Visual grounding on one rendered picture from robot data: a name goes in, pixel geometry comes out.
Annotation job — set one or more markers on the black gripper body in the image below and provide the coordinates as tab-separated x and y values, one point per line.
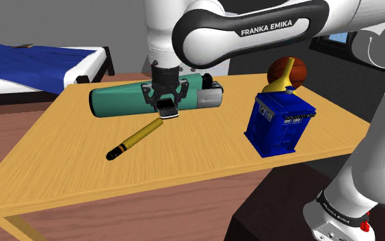
165	78

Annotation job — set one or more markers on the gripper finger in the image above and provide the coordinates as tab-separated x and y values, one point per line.
182	89
149	93

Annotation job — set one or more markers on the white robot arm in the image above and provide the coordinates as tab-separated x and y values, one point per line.
372	160

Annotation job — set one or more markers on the black and silver phone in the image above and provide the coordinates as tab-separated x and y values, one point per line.
168	110

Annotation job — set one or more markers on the teal lighter with silver cap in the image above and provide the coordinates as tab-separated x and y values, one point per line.
118	98

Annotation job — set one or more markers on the yellow marker with black tip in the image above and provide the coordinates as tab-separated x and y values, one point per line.
135	137

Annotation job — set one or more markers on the yellow funnel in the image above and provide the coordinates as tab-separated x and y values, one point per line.
277	85

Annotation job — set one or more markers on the blue police box figure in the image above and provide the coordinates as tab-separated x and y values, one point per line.
275	127

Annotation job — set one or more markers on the light wooden table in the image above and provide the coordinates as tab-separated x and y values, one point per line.
78	167

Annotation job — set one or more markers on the orange basketball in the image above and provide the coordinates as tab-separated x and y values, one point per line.
297	71

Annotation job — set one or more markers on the bed with blue blanket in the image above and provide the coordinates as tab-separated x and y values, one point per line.
28	65

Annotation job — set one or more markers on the dark robot stand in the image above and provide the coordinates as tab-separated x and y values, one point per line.
272	213

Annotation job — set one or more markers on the dark framed window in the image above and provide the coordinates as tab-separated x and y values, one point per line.
337	37

